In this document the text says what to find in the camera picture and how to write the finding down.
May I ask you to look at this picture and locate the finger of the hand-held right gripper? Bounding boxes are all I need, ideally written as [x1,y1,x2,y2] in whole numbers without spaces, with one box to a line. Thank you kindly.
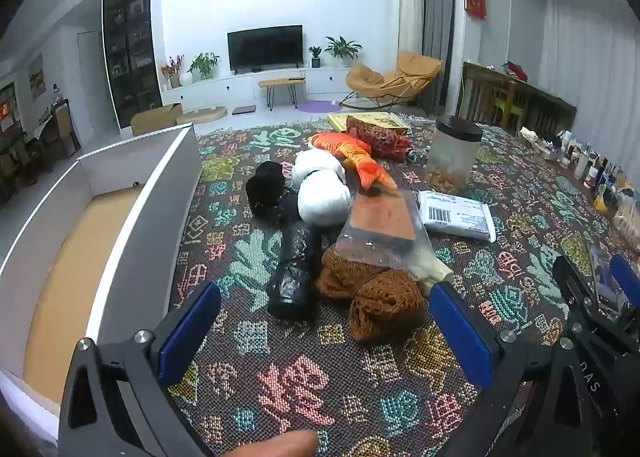
[552,255,601,318]
[610,254,640,298]

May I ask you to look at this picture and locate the black plastic bag roll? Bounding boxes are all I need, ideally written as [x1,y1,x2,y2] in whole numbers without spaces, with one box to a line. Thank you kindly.
[267,222,323,322]

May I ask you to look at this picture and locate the white shipping parcel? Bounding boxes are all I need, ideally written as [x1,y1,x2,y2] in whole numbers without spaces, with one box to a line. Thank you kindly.
[417,189,497,244]

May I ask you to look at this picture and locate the dark wooden sideboard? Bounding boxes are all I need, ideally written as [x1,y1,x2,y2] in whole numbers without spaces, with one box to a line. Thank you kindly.
[457,61,578,138]

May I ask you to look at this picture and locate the yellow-green small chair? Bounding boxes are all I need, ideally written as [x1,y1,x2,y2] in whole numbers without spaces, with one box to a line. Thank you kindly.
[492,87,526,130]

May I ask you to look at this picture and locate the brown knitted scarf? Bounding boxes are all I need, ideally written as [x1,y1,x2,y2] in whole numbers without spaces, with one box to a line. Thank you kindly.
[315,247,430,342]

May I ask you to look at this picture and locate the black fuzzy plush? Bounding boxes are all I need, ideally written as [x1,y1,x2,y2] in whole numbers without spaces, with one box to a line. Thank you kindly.
[245,161,301,225]

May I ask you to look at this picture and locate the person's left hand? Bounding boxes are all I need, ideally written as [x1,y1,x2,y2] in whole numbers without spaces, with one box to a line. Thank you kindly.
[235,429,321,457]

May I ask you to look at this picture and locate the white plush ball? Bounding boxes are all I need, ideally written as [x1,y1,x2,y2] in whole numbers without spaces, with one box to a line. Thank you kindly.
[297,170,352,226]
[291,152,346,188]

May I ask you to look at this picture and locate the yellow flat book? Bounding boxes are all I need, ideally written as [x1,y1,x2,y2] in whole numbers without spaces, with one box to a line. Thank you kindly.
[327,112,412,132]

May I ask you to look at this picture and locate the grey curtain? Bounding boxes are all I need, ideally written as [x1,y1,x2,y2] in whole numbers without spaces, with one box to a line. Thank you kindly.
[409,0,468,115]

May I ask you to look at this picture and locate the black display cabinet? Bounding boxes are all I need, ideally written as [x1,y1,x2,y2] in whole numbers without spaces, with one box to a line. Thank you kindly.
[102,0,163,130]

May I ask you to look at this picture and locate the white storage box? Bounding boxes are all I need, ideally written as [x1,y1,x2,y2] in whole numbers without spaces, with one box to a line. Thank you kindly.
[0,123,203,443]

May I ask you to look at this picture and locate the black flat television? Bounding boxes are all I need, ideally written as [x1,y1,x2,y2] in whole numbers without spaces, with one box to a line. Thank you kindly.
[227,25,304,72]

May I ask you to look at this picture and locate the red flowers in vase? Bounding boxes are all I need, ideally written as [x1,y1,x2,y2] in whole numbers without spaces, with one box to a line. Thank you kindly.
[161,55,185,89]

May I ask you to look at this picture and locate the row of bottles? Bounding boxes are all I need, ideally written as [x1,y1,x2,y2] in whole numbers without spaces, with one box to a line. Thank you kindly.
[520,127,640,248]

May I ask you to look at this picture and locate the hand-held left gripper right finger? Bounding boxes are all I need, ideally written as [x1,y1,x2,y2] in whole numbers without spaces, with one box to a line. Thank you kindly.
[429,282,583,457]

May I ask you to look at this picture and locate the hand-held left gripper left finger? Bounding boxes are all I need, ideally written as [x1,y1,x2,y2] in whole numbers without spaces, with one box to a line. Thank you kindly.
[59,281,222,457]

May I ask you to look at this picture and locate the patterned woven blanket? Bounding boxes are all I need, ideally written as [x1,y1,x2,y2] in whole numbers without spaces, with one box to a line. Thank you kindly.
[165,114,640,457]

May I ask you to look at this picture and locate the small bushy potted plant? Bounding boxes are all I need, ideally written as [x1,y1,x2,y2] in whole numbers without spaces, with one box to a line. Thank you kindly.
[187,53,220,80]

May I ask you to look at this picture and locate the cream cloth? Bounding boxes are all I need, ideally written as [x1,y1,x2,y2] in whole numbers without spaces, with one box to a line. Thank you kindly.
[410,257,456,295]

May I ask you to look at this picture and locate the white sheer curtain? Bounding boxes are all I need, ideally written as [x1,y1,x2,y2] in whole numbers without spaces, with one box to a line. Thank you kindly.
[542,0,640,168]

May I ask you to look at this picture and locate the red leopard print scarf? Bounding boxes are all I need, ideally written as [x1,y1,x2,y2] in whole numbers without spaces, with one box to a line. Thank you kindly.
[346,116,413,160]

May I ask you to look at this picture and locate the large leafy potted plant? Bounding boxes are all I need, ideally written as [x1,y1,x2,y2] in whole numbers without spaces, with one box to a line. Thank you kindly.
[325,36,362,60]

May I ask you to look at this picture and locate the cardboard box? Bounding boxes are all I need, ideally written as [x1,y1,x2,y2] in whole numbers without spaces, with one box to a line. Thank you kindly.
[130,103,183,136]

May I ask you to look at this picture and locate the orange fish plush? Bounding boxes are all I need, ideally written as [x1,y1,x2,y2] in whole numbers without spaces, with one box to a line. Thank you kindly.
[307,132,398,190]

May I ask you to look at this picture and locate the clear jar with black lid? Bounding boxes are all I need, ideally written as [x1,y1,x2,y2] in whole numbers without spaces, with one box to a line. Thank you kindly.
[425,116,483,195]

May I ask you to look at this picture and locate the framed wall picture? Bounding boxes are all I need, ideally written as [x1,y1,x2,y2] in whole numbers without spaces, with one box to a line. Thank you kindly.
[28,53,47,100]

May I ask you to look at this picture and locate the tan rocking chair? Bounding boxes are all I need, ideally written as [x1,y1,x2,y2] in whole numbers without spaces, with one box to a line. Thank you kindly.
[340,50,444,112]

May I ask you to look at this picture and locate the covered standing air conditioner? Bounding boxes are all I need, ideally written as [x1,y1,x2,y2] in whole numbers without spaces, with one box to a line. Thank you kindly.
[391,0,428,58]

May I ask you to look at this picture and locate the white television cabinet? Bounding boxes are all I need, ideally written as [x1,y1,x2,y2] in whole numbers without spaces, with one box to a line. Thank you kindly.
[162,66,366,110]

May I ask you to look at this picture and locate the purple round mat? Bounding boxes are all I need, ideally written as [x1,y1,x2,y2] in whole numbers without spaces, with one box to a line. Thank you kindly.
[297,99,343,114]

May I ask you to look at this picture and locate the wooden side table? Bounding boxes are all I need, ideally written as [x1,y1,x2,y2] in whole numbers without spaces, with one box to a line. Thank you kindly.
[258,77,307,111]

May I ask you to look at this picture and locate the bagged orange cloth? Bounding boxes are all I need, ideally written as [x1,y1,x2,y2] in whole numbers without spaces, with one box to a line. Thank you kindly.
[336,189,436,283]

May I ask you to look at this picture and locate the beige floor cushion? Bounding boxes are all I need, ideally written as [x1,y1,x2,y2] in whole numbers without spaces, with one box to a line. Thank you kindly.
[176,106,228,125]

